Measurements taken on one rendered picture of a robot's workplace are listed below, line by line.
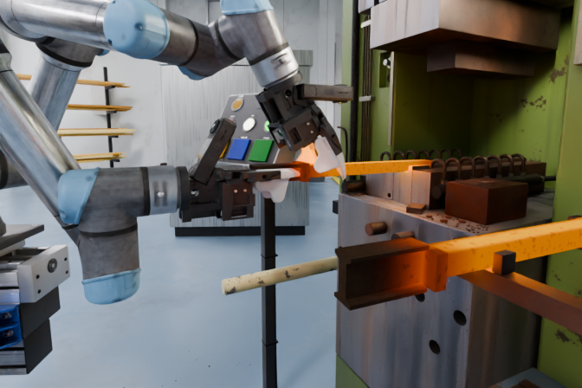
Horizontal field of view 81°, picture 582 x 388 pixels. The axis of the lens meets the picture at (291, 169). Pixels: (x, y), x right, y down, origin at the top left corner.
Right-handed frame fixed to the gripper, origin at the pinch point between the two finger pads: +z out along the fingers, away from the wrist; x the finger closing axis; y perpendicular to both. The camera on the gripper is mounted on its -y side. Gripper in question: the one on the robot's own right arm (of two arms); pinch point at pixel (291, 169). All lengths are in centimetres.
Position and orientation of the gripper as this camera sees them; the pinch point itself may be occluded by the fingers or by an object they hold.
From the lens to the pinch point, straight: 62.2
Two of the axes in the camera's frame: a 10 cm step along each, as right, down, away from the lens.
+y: -0.1, 9.9, 1.2
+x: 4.5, 1.1, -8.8
